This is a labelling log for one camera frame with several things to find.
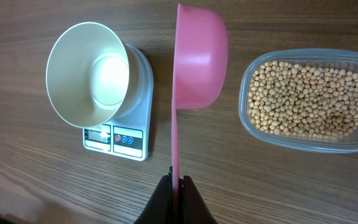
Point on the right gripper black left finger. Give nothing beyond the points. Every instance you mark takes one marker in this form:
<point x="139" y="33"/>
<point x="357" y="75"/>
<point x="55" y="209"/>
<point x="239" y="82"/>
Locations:
<point x="159" y="207"/>

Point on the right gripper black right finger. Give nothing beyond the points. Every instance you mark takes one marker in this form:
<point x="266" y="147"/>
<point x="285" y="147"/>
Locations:
<point x="193" y="209"/>

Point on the pink plastic measuring scoop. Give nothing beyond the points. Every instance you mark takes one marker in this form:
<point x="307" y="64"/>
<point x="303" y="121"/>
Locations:
<point x="199" y="68"/>

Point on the white digital kitchen scale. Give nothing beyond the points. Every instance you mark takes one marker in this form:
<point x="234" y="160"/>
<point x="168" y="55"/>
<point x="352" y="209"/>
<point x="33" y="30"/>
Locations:
<point x="128" y="135"/>

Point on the white bowl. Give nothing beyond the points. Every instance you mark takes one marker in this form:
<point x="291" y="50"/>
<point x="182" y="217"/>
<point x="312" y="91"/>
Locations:
<point x="92" y="76"/>

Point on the soybeans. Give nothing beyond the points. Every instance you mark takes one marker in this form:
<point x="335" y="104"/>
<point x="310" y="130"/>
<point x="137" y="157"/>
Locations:
<point x="292" y="100"/>

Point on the clear plastic container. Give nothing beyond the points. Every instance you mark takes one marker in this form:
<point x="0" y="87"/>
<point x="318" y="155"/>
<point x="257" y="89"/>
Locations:
<point x="339" y="59"/>

